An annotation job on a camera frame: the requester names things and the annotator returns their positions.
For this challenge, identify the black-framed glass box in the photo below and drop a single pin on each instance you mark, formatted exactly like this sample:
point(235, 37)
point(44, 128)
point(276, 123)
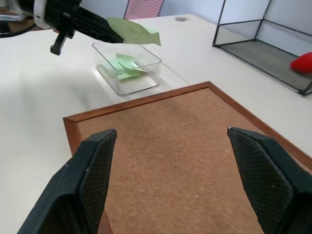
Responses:
point(268, 58)

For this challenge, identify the grey round table grommet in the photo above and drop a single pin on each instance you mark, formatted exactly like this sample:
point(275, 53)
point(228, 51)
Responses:
point(181, 18)

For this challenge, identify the light green paper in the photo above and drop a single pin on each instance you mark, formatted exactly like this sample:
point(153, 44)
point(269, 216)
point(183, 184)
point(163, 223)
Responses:
point(131, 74)

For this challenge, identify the red rubber air blower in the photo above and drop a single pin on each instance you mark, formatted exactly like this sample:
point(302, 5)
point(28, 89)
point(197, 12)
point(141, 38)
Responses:
point(303, 63)

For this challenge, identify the clear plastic tray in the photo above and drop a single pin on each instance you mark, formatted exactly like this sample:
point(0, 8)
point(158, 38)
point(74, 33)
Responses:
point(151, 80)

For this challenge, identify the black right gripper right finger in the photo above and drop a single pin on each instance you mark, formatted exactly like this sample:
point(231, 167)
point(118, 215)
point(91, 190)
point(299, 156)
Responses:
point(275, 185)

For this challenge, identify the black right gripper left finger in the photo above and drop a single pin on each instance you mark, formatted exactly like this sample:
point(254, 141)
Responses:
point(73, 190)

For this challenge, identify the laptop with pink screen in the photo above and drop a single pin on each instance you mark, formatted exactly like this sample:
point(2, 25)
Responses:
point(143, 8)

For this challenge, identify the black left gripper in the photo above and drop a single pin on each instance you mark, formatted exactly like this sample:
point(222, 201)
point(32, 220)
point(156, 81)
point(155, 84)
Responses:
point(62, 14)

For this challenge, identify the cork board with wooden frame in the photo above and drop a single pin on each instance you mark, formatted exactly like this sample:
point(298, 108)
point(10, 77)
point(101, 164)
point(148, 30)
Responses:
point(170, 158)

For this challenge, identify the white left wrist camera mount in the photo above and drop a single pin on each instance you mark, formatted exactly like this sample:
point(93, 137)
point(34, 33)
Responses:
point(39, 14)

